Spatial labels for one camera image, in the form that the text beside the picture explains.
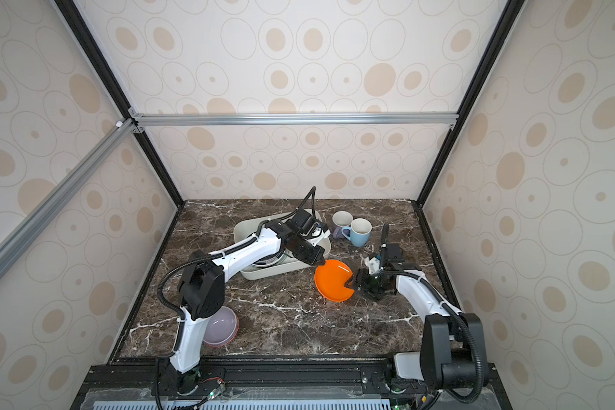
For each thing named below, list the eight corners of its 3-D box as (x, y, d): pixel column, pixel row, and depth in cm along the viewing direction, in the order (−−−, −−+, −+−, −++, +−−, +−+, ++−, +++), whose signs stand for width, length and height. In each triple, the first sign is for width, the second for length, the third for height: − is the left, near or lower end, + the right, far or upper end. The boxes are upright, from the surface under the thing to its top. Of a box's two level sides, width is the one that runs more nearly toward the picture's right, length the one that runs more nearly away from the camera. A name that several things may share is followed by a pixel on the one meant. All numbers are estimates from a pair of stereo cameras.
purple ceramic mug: (325, 236, 110) (326, 223, 104) (336, 220, 116) (337, 207, 109) (339, 243, 108) (341, 230, 101) (350, 226, 114) (352, 213, 107)
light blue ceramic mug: (341, 247, 106) (344, 232, 98) (340, 233, 111) (342, 218, 103) (368, 247, 106) (372, 232, 98) (366, 233, 111) (370, 218, 103)
